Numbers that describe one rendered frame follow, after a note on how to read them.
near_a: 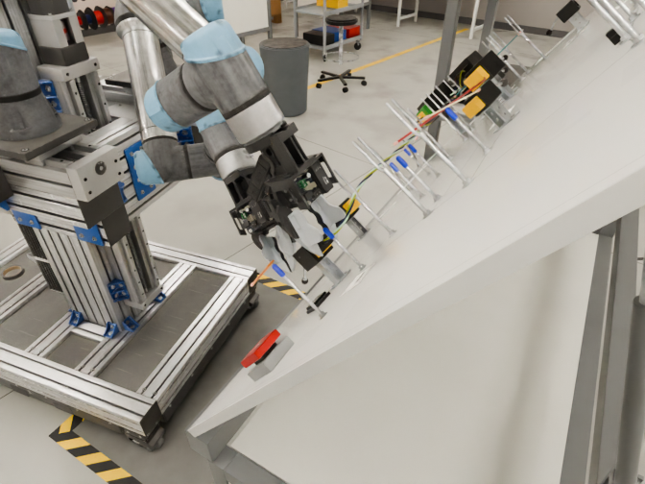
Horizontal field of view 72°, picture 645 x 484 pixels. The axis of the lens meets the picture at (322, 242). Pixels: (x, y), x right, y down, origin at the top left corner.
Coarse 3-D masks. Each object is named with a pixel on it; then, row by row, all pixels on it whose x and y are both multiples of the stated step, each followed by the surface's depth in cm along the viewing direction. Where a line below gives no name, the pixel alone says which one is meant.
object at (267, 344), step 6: (276, 330) 62; (270, 336) 61; (276, 336) 61; (258, 342) 64; (264, 342) 60; (270, 342) 60; (258, 348) 59; (264, 348) 59; (270, 348) 61; (252, 354) 59; (258, 354) 59; (264, 354) 60; (246, 360) 61; (252, 360) 60; (258, 360) 61; (246, 366) 61
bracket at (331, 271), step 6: (324, 258) 78; (318, 264) 77; (324, 264) 78; (330, 264) 78; (324, 270) 77; (330, 270) 78; (336, 270) 78; (348, 270) 78; (330, 276) 77; (336, 276) 78; (342, 276) 78; (336, 282) 77; (330, 288) 77
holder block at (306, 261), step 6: (330, 246) 76; (300, 252) 76; (306, 252) 74; (324, 252) 75; (300, 258) 77; (306, 258) 76; (312, 258) 75; (318, 258) 74; (300, 264) 79; (306, 264) 77; (312, 264) 76; (306, 270) 79
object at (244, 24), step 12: (228, 0) 500; (240, 0) 511; (252, 0) 524; (264, 0) 537; (228, 12) 506; (240, 12) 518; (252, 12) 531; (264, 12) 544; (240, 24) 524; (252, 24) 538; (264, 24) 551; (240, 36) 529; (168, 48) 524
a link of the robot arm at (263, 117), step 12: (252, 108) 59; (264, 108) 60; (276, 108) 62; (228, 120) 61; (240, 120) 60; (252, 120) 60; (264, 120) 60; (276, 120) 61; (240, 132) 61; (252, 132) 60; (264, 132) 60
